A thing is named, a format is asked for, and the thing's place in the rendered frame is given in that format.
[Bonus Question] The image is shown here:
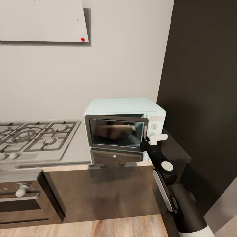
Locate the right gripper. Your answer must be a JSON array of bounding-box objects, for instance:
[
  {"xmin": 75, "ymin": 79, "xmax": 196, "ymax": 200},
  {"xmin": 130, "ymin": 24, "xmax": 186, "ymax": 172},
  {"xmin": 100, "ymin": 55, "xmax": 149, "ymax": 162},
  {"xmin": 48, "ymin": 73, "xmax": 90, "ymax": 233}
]
[{"xmin": 140, "ymin": 136, "xmax": 162, "ymax": 157}]

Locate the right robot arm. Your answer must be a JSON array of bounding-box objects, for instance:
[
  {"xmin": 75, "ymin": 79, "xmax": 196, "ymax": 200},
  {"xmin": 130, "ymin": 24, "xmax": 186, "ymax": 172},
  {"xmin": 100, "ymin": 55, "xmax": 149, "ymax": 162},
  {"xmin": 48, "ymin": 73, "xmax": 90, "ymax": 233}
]
[{"xmin": 140, "ymin": 134, "xmax": 215, "ymax": 237}]

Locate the microwave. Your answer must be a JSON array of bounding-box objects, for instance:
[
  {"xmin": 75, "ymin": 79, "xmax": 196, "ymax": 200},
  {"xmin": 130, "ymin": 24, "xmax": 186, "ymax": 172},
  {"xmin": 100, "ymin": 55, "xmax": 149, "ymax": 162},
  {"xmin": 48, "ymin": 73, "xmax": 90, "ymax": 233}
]
[{"xmin": 83, "ymin": 97, "xmax": 166, "ymax": 152}]

